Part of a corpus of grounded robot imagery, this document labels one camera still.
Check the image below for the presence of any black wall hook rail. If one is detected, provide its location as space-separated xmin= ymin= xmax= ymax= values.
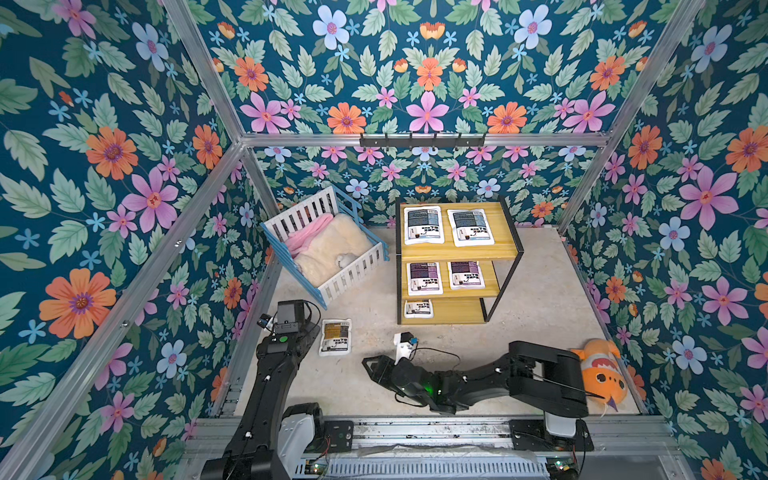
xmin=358 ymin=133 xmax=486 ymax=149

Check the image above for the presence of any pink blanket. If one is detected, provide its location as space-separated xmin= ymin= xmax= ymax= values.
xmin=285 ymin=213 xmax=334 ymax=258

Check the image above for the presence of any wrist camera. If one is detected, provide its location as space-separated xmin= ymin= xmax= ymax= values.
xmin=257 ymin=314 xmax=274 ymax=335
xmin=394 ymin=332 xmax=419 ymax=363

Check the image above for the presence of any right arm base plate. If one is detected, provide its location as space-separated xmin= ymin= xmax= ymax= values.
xmin=508 ymin=413 xmax=594 ymax=452

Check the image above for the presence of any orange plush fish toy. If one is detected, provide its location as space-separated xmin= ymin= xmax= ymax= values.
xmin=570 ymin=339 xmax=628 ymax=411

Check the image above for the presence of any cream fluffy blanket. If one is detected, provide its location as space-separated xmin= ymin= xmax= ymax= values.
xmin=293 ymin=213 xmax=373 ymax=287

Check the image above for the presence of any purple label coffee bag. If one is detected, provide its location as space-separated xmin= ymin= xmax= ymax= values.
xmin=448 ymin=261 xmax=485 ymax=290
xmin=407 ymin=262 xmax=444 ymax=297

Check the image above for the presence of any yellow label coffee bag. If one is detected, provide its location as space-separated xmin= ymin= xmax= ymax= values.
xmin=403 ymin=299 xmax=434 ymax=319
xmin=318 ymin=319 xmax=352 ymax=357

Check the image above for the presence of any yellow wooden three-tier shelf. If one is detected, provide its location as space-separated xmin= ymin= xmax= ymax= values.
xmin=396 ymin=201 xmax=524 ymax=325

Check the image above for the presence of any white perforated cable tray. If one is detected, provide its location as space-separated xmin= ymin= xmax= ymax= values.
xmin=292 ymin=457 xmax=550 ymax=479

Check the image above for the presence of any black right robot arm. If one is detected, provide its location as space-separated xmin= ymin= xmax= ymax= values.
xmin=362 ymin=341 xmax=591 ymax=439

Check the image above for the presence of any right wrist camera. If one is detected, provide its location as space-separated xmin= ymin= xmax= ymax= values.
xmin=394 ymin=332 xmax=419 ymax=363

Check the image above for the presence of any grey label coffee bag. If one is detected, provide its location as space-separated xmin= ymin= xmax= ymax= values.
xmin=447 ymin=209 xmax=495 ymax=247
xmin=404 ymin=206 xmax=445 ymax=245

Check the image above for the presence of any white and blue toy crib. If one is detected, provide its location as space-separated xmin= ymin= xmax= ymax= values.
xmin=261 ymin=187 xmax=390 ymax=308

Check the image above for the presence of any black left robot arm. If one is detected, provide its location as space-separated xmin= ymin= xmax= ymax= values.
xmin=200 ymin=300 xmax=323 ymax=479

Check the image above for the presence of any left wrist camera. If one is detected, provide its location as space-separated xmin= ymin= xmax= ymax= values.
xmin=257 ymin=314 xmax=274 ymax=335

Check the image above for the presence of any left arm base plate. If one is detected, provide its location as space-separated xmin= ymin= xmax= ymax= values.
xmin=307 ymin=420 xmax=355 ymax=455

